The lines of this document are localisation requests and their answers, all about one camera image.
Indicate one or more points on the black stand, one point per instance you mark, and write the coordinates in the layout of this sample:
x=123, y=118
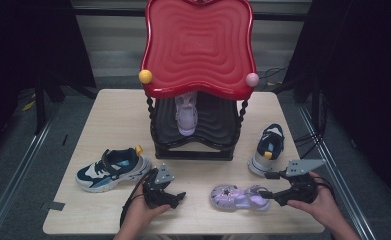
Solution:
x=39, y=106
x=316, y=106

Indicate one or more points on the person's right hand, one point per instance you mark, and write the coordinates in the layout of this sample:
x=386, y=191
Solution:
x=323, y=206

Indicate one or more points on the person's left hand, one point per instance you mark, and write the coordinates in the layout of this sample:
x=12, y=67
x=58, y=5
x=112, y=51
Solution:
x=139, y=215

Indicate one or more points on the metal floor rail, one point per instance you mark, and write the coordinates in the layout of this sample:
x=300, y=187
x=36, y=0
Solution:
x=23, y=166
x=329, y=160

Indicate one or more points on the black horizontal bar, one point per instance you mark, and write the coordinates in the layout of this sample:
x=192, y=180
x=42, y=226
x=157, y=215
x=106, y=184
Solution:
x=109, y=12

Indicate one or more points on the red and black shoe rack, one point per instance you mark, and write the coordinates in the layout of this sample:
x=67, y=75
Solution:
x=199, y=50

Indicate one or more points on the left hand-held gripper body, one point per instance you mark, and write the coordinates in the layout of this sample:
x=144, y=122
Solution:
x=156, y=193

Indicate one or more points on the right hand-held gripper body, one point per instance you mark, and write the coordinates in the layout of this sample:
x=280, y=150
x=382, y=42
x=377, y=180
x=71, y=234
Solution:
x=299, y=191

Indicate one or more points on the navy and white sneaker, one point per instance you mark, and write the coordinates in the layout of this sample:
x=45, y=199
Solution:
x=96, y=173
x=261, y=163

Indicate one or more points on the purple sandal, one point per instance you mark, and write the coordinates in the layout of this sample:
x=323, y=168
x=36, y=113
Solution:
x=229, y=198
x=186, y=120

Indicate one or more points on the black curtain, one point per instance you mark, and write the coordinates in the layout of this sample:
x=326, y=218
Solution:
x=366, y=66
x=16, y=50

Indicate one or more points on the black tape strip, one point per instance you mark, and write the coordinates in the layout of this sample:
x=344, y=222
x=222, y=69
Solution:
x=53, y=206

